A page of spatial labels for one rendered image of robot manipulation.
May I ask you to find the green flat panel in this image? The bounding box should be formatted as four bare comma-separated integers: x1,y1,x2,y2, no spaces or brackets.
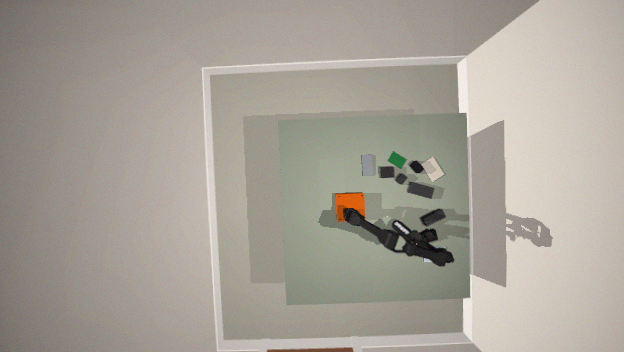
388,151,407,169

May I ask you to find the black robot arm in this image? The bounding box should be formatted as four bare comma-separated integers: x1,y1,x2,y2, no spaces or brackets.
343,208,454,267

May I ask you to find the dark grey switch panel with green rocker switches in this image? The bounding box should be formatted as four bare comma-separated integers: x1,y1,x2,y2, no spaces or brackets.
392,220,411,242

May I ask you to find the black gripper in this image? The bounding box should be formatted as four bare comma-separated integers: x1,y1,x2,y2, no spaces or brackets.
401,229,435,250

